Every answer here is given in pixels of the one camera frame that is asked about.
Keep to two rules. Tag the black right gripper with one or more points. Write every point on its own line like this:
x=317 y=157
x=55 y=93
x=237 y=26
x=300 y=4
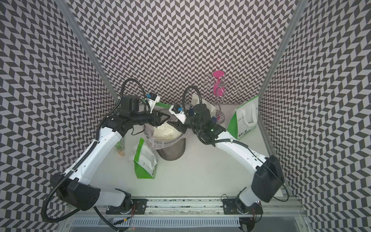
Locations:
x=179 y=127

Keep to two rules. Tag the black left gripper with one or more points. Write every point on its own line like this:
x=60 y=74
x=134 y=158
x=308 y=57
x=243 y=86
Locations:
x=158 y=121

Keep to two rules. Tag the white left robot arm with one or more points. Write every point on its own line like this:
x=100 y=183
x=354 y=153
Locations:
x=73 y=187

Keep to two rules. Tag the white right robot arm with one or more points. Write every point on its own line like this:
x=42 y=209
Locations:
x=267 y=172

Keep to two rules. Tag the pile of receipt scraps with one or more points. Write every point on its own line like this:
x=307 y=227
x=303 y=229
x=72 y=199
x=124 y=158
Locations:
x=165 y=133

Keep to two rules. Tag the green white bag back left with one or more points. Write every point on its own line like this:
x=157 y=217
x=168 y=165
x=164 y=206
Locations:
x=162 y=104

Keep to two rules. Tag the green white bag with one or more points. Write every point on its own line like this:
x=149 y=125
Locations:
x=244 y=119
x=162 y=104
x=140 y=172

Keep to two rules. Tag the clear plastic bin liner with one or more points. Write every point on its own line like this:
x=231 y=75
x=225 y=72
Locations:
x=160 y=145

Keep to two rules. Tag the mesh waste bin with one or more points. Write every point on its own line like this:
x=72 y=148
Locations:
x=173 y=152

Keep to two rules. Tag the white receipt on front bag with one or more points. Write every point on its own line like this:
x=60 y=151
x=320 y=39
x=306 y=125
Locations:
x=147 y=159

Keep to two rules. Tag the green white bag front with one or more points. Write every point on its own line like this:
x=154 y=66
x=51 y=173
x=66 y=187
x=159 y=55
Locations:
x=140 y=172

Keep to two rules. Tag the green drink carton pack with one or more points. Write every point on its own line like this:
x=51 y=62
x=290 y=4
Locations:
x=120 y=147

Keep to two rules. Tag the pink hourglass ornament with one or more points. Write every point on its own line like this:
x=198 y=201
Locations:
x=218 y=89

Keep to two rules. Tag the green white bag right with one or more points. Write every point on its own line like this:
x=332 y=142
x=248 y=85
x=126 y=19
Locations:
x=244 y=119

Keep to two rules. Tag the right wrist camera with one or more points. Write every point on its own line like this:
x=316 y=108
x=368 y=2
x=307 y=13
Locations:
x=178 y=112

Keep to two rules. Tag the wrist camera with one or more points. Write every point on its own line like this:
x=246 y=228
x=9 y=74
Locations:
x=178 y=112
x=154 y=97

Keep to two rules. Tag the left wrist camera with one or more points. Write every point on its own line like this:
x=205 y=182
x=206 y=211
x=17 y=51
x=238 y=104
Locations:
x=154 y=97

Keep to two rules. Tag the chrome wire ornament stand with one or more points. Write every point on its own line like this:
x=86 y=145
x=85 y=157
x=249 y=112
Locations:
x=231 y=88

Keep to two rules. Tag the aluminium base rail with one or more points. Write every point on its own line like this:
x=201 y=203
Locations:
x=201 y=214

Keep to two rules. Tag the aluminium corner post right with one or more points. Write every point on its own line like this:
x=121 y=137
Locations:
x=283 y=45

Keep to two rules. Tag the aluminium corner post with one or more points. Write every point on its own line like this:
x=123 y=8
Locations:
x=283 y=45
x=62 y=5

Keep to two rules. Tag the aluminium corner post left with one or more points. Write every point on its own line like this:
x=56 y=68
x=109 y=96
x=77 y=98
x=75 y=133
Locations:
x=62 y=5

